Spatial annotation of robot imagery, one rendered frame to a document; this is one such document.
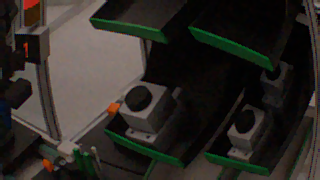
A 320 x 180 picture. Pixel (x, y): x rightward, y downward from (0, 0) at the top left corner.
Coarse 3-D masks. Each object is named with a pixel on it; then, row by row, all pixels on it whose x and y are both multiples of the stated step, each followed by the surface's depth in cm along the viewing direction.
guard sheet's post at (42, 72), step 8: (40, 0) 137; (40, 8) 138; (40, 16) 139; (40, 24) 140; (48, 64) 147; (40, 72) 145; (48, 72) 147; (40, 80) 147; (48, 80) 148; (40, 88) 148; (48, 88) 148; (40, 96) 149; (48, 96) 149; (48, 104) 149; (48, 112) 149; (48, 120) 151; (56, 120) 152; (48, 128) 152; (56, 128) 153; (56, 136) 152
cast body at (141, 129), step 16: (128, 96) 100; (144, 96) 98; (160, 96) 99; (176, 96) 104; (128, 112) 99; (144, 112) 98; (160, 112) 99; (176, 112) 101; (144, 128) 100; (160, 128) 100; (176, 128) 102; (144, 144) 101; (160, 144) 100
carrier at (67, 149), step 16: (64, 144) 145; (64, 160) 137; (80, 160) 134; (96, 160) 128; (48, 176) 136; (64, 176) 133; (80, 176) 131; (96, 176) 134; (112, 176) 137; (128, 176) 137
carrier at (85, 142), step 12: (132, 84) 164; (108, 120) 157; (96, 132) 153; (84, 144) 149; (96, 144) 149; (108, 144) 149; (120, 144) 145; (108, 156) 145; (120, 156) 144; (132, 156) 144; (144, 156) 144; (120, 168) 141; (132, 168) 140; (144, 168) 140
